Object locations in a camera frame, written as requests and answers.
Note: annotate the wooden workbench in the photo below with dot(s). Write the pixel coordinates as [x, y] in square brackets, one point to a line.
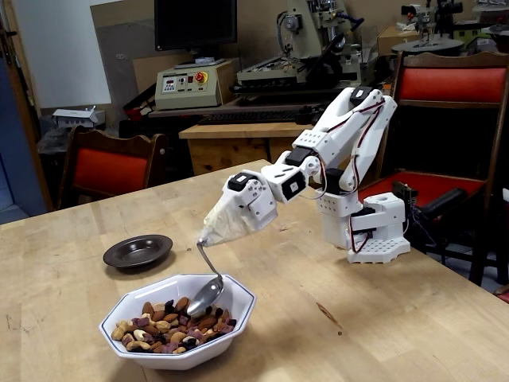
[222, 153]

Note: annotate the dark controller circuit board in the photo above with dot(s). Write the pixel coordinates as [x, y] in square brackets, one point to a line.
[405, 193]

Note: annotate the black device with white parts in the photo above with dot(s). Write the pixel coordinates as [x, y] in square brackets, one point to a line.
[423, 16]

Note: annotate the beige masking tape wrap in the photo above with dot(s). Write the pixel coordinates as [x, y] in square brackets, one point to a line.
[226, 227]

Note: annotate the dark machine bench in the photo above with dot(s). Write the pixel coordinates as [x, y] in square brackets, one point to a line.
[187, 113]

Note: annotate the brown cardboard box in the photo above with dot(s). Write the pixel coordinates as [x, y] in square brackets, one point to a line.
[391, 40]

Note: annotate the white octagonal bowl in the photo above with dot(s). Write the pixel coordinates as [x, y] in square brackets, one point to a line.
[234, 296]

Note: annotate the black keyboard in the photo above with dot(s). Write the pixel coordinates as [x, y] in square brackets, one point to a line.
[246, 116]

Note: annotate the black computer monitor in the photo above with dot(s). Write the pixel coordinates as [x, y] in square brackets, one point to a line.
[195, 24]

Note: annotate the tall wooden chair red cushion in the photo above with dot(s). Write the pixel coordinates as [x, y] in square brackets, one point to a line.
[449, 85]

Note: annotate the small white paper box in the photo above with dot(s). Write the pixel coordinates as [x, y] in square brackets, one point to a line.
[73, 116]

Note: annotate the mixed nuts and raisins pile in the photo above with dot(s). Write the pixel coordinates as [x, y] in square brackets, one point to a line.
[167, 322]

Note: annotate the red and black case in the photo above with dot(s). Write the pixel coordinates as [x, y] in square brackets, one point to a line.
[137, 105]

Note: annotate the bent metal spoon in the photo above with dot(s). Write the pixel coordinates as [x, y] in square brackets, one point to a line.
[204, 298]

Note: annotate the beige control box red button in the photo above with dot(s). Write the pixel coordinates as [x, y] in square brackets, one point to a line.
[179, 95]

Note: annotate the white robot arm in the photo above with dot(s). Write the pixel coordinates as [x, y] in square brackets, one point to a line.
[383, 215]

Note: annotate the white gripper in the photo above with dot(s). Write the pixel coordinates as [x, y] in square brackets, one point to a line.
[247, 197]

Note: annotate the small dark metal plate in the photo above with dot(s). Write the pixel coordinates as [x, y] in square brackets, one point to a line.
[127, 248]

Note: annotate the green box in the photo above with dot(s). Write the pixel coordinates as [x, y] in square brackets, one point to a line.
[479, 41]

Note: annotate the grey transparent sheet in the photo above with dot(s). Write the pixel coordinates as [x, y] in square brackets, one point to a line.
[123, 59]

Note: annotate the beige milling machine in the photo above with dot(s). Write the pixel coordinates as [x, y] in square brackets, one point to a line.
[302, 32]

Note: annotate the red object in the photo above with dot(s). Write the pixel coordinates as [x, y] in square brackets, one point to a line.
[504, 296]

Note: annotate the white board panel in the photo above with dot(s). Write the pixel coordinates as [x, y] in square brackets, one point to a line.
[59, 51]

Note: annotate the round black turntable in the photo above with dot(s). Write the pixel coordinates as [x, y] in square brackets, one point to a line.
[429, 45]

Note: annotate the blue door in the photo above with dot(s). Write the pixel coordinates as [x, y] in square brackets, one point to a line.
[16, 159]

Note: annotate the small wooden chair red cushion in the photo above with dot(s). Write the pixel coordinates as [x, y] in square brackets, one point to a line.
[111, 169]

